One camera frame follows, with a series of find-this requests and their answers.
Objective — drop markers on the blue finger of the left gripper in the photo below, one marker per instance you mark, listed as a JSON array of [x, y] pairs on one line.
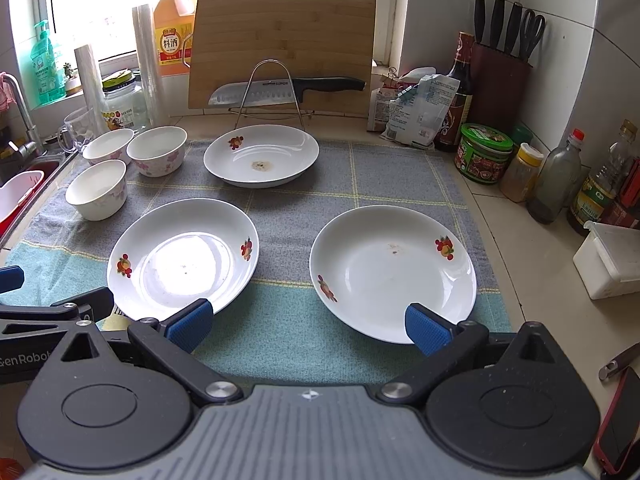
[[11, 278]]

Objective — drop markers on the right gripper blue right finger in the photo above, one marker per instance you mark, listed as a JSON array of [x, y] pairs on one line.
[[448, 349]]

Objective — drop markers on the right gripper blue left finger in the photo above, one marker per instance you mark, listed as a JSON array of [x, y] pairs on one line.
[[168, 345]]

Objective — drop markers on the white bowl front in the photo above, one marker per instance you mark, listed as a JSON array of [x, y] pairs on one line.
[[99, 191]]

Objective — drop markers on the white bowl pink flowers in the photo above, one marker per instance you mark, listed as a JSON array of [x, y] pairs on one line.
[[159, 151]]

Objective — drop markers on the white plate with stain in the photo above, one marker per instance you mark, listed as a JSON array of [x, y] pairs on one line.
[[261, 156]]

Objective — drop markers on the pink white basin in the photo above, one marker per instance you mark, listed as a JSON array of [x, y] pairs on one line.
[[15, 193]]

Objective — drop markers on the grey green checked mat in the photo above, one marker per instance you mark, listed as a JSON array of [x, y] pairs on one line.
[[278, 328]]

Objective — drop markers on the metal faucet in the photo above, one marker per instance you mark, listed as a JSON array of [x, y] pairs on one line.
[[11, 94]]

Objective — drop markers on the glass mug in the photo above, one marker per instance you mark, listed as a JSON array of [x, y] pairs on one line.
[[78, 130]]

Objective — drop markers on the yellow lid spice jar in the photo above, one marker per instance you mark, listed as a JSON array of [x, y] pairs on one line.
[[521, 174]]

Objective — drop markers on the white plastic box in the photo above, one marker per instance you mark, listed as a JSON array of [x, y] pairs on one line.
[[608, 262]]

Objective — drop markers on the green lid sauce jar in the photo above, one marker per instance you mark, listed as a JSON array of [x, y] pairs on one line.
[[482, 153]]

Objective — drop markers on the red smartphone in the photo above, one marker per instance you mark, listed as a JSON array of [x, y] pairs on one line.
[[620, 425]]

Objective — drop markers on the green dish soap bottle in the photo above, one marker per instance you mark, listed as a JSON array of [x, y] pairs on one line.
[[49, 76]]

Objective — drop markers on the clear bottle red cap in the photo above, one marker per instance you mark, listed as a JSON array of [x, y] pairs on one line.
[[556, 179]]

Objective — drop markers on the glass jar green lid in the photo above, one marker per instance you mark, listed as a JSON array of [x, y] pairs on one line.
[[125, 102]]

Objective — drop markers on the dark soy sauce bottle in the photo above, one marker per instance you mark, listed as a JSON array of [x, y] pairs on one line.
[[448, 137]]

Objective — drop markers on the oil bottle yellow label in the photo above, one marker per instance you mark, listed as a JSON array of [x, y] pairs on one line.
[[603, 182]]

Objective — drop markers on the green lid small jar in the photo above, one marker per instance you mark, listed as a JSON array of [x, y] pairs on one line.
[[521, 134]]

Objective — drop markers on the white blue plastic bag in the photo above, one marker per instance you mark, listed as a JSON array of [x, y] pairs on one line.
[[418, 112]]

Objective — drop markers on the red white food bag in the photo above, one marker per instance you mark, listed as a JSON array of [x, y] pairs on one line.
[[386, 85]]

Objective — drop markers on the dark red knife block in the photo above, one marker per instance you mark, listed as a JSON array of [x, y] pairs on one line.
[[499, 82]]

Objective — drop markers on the orange cooking wine jug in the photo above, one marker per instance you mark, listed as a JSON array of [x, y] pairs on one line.
[[173, 29]]

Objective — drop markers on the bamboo cutting board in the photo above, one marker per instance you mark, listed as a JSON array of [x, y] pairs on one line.
[[312, 38]]

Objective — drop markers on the black scissors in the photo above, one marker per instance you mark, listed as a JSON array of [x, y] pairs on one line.
[[531, 31]]

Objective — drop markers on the metal wire rack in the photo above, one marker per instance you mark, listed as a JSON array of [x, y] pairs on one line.
[[270, 92]]

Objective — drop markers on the black handled kitchen knife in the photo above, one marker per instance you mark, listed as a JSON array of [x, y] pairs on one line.
[[230, 95]]

